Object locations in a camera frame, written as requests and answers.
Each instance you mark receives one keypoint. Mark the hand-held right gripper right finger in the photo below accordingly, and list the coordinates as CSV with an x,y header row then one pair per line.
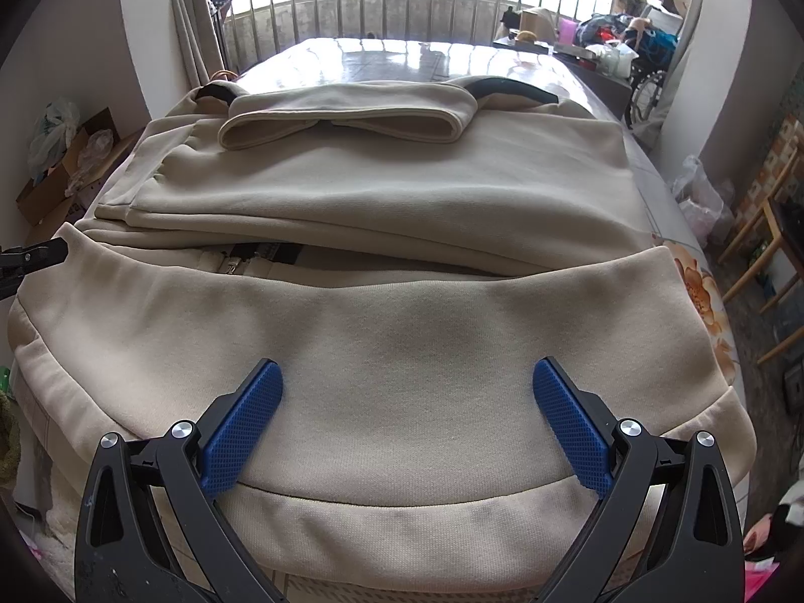
x,y
575,427

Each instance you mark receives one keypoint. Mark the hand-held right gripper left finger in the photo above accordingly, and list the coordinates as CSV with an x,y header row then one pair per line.
x,y
242,427

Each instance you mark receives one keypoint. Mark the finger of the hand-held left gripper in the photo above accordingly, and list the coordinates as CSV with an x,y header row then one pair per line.
x,y
7,286
31,256

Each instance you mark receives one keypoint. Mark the beige zip jacket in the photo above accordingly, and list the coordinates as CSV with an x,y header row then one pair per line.
x,y
402,326

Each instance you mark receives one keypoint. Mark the large cardboard box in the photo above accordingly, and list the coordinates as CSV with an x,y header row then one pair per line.
x,y
37,201

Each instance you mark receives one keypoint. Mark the clear plastic wrap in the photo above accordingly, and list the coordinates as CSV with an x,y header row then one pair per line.
x,y
94,157

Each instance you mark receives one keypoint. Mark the white plastic bag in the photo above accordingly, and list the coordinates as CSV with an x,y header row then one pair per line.
x,y
703,201
53,132

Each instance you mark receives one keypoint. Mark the white fleece blanket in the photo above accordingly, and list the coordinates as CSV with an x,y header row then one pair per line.
x,y
59,521

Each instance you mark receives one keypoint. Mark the wooden chair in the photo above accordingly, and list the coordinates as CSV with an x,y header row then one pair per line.
x,y
776,157

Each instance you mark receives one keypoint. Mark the white jug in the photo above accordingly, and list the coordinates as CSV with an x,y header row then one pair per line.
x,y
615,59

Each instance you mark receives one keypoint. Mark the pile of colourful clutter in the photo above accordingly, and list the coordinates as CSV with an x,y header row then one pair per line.
x,y
603,28

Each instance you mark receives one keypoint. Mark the brown cardboard box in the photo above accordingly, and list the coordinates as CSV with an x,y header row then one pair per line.
x,y
537,25

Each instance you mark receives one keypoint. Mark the balcony railing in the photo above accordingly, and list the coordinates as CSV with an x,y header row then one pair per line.
x,y
389,12

